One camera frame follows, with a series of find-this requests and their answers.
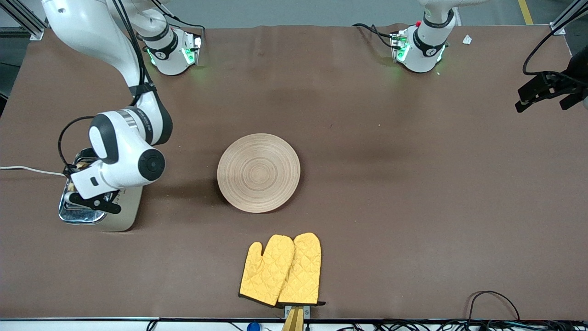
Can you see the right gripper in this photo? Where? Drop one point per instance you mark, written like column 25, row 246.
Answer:
column 76, row 166

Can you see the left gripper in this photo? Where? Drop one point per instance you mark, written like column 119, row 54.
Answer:
column 571, row 84

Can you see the brown bread slice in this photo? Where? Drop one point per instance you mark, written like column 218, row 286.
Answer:
column 83, row 163

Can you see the round wooden plate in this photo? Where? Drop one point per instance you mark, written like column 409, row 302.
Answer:
column 258, row 173

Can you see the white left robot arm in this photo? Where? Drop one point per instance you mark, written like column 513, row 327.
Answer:
column 425, row 50

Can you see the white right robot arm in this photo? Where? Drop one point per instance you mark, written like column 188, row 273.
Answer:
column 92, row 27

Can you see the beige two-slot toaster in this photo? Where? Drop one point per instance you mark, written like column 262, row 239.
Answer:
column 128, row 211

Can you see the small white paper scrap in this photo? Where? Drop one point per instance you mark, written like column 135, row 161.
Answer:
column 467, row 39

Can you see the yellow quilted oven mitt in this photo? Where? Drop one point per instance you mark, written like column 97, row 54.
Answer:
column 266, row 271
column 305, row 271

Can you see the small blue round object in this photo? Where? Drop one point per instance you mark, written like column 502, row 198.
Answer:
column 253, row 327

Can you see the aluminium frame profile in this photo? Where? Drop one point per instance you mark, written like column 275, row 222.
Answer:
column 36, row 33
column 558, row 30

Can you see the wooden camera stand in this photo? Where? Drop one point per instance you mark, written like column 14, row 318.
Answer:
column 294, row 322

